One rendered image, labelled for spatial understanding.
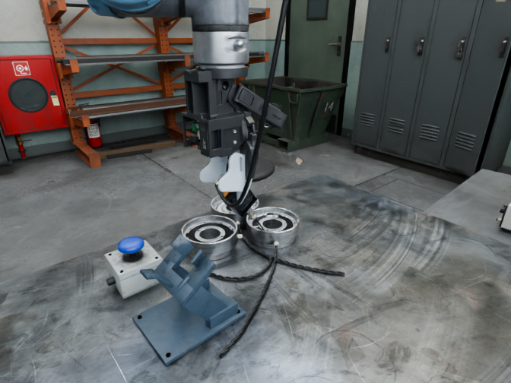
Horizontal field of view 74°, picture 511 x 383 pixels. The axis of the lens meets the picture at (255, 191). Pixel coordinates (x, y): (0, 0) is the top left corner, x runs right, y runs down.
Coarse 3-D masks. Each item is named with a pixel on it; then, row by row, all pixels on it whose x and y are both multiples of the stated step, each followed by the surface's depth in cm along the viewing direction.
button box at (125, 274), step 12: (144, 240) 60; (120, 252) 56; (144, 252) 56; (156, 252) 56; (108, 264) 55; (120, 264) 53; (132, 264) 53; (144, 264) 53; (156, 264) 54; (120, 276) 51; (132, 276) 52; (120, 288) 52; (132, 288) 53; (144, 288) 55
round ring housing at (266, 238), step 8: (264, 208) 72; (272, 208) 72; (280, 208) 72; (248, 216) 68; (256, 216) 71; (288, 216) 71; (296, 216) 69; (248, 224) 66; (264, 224) 69; (272, 224) 70; (280, 224) 69; (296, 224) 65; (248, 232) 66; (256, 232) 64; (264, 232) 63; (272, 232) 63; (280, 232) 63; (288, 232) 64; (296, 232) 66; (256, 240) 65; (264, 240) 64; (272, 240) 64; (280, 240) 64; (288, 240) 64; (272, 248) 65
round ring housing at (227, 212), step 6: (216, 198) 76; (216, 204) 76; (252, 204) 76; (258, 204) 73; (216, 210) 71; (222, 210) 74; (228, 210) 73; (228, 216) 70; (234, 216) 70; (246, 216) 70; (240, 222) 70; (240, 228) 72
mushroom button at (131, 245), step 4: (132, 236) 55; (136, 236) 56; (124, 240) 54; (128, 240) 54; (132, 240) 54; (136, 240) 54; (140, 240) 54; (120, 244) 53; (124, 244) 53; (128, 244) 53; (132, 244) 53; (136, 244) 53; (140, 244) 54; (120, 248) 53; (124, 248) 53; (128, 248) 53; (132, 248) 53; (136, 248) 53; (140, 248) 54; (124, 252) 53; (128, 252) 53; (132, 252) 53; (136, 252) 55
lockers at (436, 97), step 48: (384, 0) 302; (432, 0) 272; (480, 0) 247; (384, 48) 313; (432, 48) 281; (480, 48) 253; (384, 96) 325; (432, 96) 291; (480, 96) 259; (384, 144) 338; (432, 144) 301; (480, 144) 264
